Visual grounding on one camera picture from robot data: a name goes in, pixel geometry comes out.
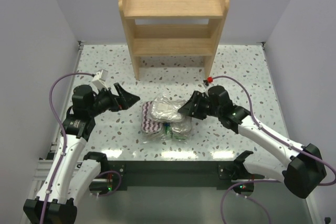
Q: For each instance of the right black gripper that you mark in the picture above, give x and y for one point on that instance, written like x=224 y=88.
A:
x=199 y=104

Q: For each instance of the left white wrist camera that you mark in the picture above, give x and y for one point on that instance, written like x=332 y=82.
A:
x=99 y=80

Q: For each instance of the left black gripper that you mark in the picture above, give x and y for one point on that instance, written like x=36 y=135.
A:
x=115 y=100

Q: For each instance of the green sponge pack white label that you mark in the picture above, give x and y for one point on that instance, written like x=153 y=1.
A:
x=181 y=130

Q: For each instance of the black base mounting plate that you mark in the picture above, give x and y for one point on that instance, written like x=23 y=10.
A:
x=216 y=174

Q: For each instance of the wooden two-tier shelf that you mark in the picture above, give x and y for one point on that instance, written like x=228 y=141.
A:
x=173 y=28

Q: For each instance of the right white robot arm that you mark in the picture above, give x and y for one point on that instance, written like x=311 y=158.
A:
x=302 y=169

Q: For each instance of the purple wavy sponge pack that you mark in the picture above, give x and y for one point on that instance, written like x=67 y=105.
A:
x=165 y=110
x=148 y=125

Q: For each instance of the green heavy duty sponge pack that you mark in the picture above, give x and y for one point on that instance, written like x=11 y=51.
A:
x=167 y=132

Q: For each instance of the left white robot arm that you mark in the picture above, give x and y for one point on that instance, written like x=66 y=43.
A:
x=63 y=188

